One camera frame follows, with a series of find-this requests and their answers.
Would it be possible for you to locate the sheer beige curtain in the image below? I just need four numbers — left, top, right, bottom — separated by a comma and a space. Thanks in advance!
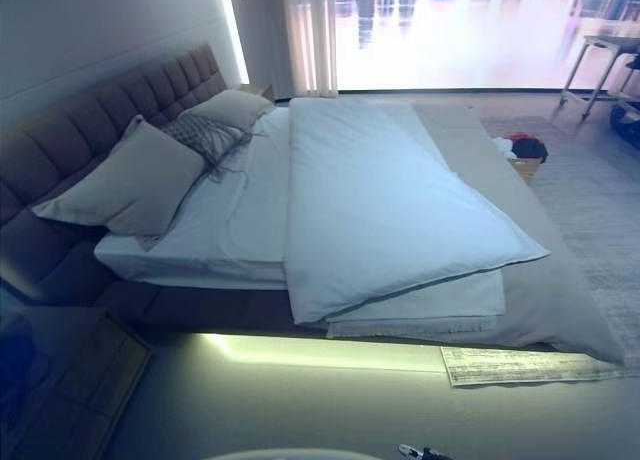
279, 0, 342, 102

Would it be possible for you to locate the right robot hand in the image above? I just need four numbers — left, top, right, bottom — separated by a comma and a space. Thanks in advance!
398, 443, 446, 460

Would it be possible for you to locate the small wooden nightstand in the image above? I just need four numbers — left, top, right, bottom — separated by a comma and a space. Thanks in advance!
234, 82, 276, 102

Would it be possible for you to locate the white garment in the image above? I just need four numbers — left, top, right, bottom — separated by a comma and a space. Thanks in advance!
492, 136, 517, 160

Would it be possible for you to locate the light framed side table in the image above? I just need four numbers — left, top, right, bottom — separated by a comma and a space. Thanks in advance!
552, 32, 640, 124

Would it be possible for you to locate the black garment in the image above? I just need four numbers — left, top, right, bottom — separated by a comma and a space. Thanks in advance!
514, 137, 549, 162

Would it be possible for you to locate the wooden laundry basket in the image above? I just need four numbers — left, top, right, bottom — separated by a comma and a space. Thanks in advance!
507, 152, 550, 186

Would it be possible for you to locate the large beige pillow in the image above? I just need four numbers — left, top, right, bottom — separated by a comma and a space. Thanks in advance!
30, 114, 209, 239

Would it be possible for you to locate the white sheeted mattress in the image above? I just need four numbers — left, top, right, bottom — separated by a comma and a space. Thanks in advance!
93, 104, 292, 284

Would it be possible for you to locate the glass topped wooden nightstand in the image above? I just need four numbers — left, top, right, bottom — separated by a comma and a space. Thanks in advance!
0, 307, 154, 460

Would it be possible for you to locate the white duvet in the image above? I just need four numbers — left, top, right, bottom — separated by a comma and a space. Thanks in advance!
282, 97, 552, 326

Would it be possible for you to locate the grey fringed woven cushion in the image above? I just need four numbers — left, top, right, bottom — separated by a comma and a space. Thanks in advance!
159, 114, 252, 184

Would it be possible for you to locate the small beige pillow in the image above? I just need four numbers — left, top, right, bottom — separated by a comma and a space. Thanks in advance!
177, 88, 277, 132

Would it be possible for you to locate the pale grey streaked rug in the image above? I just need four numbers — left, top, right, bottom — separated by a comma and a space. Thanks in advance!
439, 114, 640, 389

